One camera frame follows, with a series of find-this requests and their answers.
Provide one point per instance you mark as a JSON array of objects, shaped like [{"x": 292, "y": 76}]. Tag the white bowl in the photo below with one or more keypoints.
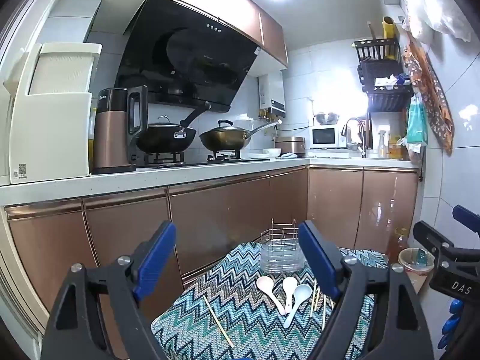
[{"x": 272, "y": 152}]

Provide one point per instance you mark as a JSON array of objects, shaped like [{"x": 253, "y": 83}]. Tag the white rice dispenser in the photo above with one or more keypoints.
[{"x": 52, "y": 120}]

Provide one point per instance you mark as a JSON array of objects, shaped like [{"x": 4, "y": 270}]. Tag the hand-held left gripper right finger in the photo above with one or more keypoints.
[{"x": 318, "y": 262}]

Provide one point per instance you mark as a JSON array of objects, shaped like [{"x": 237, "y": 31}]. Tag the brown rice cooker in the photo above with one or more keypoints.
[{"x": 290, "y": 146}]

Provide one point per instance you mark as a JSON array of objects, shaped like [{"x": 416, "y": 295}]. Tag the white microwave oven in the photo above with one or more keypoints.
[{"x": 325, "y": 137}]

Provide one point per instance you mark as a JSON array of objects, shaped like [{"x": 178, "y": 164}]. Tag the floral brown apron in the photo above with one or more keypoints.
[{"x": 431, "y": 97}]

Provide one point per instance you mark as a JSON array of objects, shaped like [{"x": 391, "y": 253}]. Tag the white crumpled bag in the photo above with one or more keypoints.
[{"x": 385, "y": 81}]

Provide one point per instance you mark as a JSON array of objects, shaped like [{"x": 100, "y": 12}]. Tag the golden wok with lid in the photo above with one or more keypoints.
[{"x": 221, "y": 137}]

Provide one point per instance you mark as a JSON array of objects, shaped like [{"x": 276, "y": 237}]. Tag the steel mixing bowl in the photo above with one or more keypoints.
[{"x": 326, "y": 118}]

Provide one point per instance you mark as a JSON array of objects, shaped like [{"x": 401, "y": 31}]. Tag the black wall rack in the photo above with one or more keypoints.
[{"x": 386, "y": 99}]

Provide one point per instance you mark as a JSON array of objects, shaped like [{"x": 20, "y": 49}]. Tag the wooden chopstick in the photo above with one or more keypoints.
[
  {"x": 314, "y": 300},
  {"x": 318, "y": 296},
  {"x": 217, "y": 320}
]

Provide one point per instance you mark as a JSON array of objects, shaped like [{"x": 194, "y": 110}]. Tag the steel kitchen faucet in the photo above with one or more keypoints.
[{"x": 354, "y": 122}]

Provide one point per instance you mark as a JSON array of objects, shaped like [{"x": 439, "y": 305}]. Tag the black gas stove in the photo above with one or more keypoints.
[{"x": 195, "y": 161}]

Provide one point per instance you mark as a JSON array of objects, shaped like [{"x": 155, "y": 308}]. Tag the copper base cabinets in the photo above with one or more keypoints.
[{"x": 225, "y": 210}]

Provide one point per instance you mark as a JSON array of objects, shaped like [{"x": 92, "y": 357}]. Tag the teal hanging bag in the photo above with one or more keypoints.
[{"x": 416, "y": 122}]

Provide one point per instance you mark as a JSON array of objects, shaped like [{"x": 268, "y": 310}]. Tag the yellow tube on rack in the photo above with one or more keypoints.
[{"x": 389, "y": 30}]

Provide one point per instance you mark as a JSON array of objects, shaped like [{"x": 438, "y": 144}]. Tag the amber oil bottle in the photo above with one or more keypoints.
[{"x": 399, "y": 245}]

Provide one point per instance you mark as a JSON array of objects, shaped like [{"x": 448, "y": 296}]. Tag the zigzag patterned cloth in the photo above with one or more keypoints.
[{"x": 243, "y": 333}]

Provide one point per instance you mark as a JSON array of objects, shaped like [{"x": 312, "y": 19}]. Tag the clear plastic bags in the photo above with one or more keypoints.
[{"x": 435, "y": 3}]

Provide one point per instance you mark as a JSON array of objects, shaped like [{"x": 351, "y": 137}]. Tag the white soup spoon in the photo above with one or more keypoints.
[
  {"x": 303, "y": 291},
  {"x": 265, "y": 284},
  {"x": 289, "y": 284}
]

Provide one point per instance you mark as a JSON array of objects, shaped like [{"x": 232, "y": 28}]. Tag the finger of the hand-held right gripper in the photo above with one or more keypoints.
[
  {"x": 427, "y": 234},
  {"x": 467, "y": 216}
]

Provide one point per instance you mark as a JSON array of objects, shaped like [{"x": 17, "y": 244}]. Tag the black wok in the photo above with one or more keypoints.
[{"x": 165, "y": 137}]

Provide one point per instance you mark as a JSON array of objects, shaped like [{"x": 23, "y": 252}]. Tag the light dish cloth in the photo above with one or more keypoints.
[{"x": 288, "y": 154}]

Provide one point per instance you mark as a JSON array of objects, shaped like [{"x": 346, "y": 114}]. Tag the person's right hand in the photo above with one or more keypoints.
[{"x": 451, "y": 324}]

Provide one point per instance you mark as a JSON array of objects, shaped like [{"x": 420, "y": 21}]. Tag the yellow detergent bottle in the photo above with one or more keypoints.
[{"x": 396, "y": 150}]

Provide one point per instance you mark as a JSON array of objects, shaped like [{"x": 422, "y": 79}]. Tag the lidded drink cup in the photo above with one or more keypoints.
[{"x": 414, "y": 268}]

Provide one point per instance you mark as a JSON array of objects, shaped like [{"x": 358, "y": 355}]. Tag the clear spray bottle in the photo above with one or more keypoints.
[{"x": 382, "y": 148}]

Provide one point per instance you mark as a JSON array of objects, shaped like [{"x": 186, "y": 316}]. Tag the white plate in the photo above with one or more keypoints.
[{"x": 257, "y": 156}]

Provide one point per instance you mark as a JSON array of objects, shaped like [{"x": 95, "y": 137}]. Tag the yellow cooking oil bottle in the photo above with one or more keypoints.
[{"x": 91, "y": 138}]

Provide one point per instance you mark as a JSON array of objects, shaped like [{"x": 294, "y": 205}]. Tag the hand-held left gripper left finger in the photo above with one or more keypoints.
[{"x": 155, "y": 262}]

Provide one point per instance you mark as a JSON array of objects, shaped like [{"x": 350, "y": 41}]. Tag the white water heater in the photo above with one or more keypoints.
[{"x": 272, "y": 90}]

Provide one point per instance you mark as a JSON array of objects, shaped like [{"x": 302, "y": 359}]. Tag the black range hood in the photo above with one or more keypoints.
[{"x": 187, "y": 56}]

